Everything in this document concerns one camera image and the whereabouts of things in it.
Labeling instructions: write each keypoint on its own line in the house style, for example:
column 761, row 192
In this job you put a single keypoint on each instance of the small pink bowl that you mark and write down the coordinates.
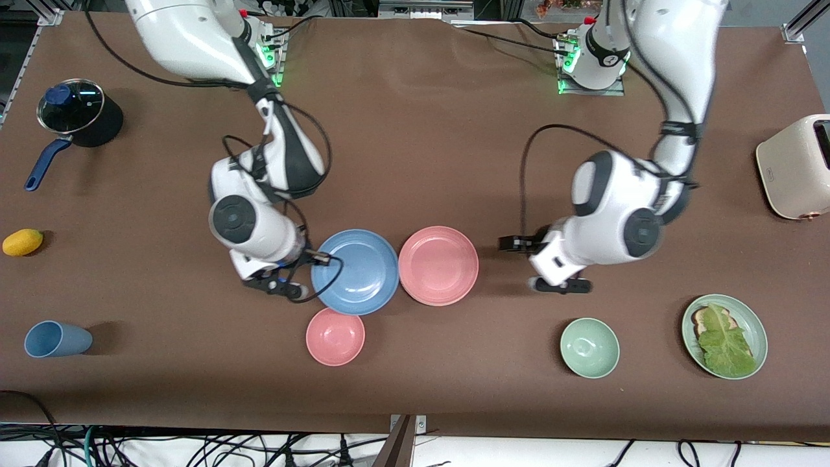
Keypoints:
column 335, row 336

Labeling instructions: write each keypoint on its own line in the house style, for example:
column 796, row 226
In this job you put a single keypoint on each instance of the grey power strip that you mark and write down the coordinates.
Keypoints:
column 425, row 10

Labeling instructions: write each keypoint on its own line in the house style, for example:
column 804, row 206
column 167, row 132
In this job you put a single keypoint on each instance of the toasted bread slice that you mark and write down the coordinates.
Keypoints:
column 700, row 321

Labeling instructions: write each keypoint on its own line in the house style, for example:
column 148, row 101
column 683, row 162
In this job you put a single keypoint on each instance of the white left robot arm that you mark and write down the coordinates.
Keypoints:
column 616, row 214

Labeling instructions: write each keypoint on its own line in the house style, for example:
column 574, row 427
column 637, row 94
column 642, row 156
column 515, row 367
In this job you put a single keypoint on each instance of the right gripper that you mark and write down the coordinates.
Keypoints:
column 309, row 256

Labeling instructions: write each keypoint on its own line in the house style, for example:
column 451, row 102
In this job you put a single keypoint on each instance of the dark metal strut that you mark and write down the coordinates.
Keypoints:
column 395, row 447

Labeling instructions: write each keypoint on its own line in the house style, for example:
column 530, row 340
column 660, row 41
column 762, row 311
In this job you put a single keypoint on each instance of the small metal bracket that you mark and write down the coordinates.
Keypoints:
column 420, row 424

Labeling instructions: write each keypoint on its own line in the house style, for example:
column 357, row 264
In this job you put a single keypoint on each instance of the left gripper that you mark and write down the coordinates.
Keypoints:
column 533, row 244

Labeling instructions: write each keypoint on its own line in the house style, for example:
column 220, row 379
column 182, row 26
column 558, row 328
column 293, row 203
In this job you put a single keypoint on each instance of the blue plate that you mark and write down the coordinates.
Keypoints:
column 363, row 275

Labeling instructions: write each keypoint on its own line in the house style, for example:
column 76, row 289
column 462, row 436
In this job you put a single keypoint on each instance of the green plate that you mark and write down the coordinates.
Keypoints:
column 755, row 331

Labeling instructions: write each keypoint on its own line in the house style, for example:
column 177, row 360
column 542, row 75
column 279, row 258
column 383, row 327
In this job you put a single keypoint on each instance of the yellow lemon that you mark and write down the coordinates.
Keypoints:
column 23, row 242

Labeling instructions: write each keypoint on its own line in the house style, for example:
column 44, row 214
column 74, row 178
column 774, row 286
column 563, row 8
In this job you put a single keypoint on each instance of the white power strip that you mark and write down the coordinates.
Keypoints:
column 282, row 9

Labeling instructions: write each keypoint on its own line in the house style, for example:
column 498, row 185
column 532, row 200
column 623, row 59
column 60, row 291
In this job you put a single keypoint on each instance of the beige toaster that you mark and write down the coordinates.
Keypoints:
column 794, row 168

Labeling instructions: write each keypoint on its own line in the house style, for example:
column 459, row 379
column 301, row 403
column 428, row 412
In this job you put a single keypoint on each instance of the colourful background items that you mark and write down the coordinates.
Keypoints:
column 564, row 6

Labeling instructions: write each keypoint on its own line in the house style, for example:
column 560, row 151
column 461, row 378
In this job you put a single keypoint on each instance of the pink plate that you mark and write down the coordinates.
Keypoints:
column 438, row 266

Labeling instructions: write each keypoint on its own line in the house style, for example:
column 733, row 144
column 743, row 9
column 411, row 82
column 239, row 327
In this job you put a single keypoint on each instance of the aluminium frame profile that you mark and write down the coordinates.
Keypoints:
column 50, row 17
column 804, row 23

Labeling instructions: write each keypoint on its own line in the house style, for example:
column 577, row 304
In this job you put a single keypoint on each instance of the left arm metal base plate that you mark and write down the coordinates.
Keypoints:
column 596, row 92

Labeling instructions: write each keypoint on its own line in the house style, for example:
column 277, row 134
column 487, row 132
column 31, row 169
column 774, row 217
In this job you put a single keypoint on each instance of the small green bowl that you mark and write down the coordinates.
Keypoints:
column 589, row 347

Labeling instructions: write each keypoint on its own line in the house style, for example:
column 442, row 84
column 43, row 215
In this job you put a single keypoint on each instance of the blue cup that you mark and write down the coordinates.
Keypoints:
column 55, row 339

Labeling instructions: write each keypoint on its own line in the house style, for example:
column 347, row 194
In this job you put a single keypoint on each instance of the brown table cover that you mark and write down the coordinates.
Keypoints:
column 415, row 130

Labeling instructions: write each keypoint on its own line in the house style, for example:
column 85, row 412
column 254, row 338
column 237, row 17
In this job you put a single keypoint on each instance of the green lettuce leaf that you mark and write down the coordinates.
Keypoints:
column 726, row 344

